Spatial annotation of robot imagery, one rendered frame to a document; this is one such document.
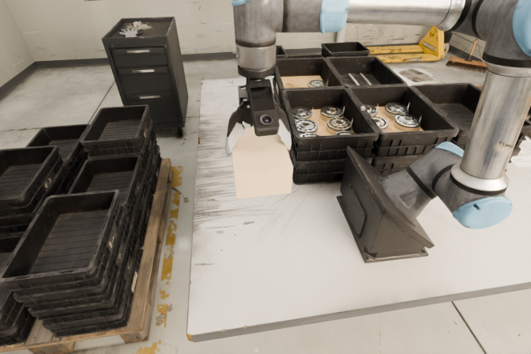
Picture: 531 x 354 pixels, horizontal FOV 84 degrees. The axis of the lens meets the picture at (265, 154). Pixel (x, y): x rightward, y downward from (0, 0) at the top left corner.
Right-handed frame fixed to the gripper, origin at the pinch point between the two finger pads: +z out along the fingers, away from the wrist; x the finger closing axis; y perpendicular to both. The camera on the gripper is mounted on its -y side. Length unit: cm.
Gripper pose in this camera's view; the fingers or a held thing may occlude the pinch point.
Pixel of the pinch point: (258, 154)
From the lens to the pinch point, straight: 67.2
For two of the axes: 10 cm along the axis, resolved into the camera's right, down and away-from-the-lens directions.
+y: -1.5, -5.9, 7.9
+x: -9.9, 0.9, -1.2
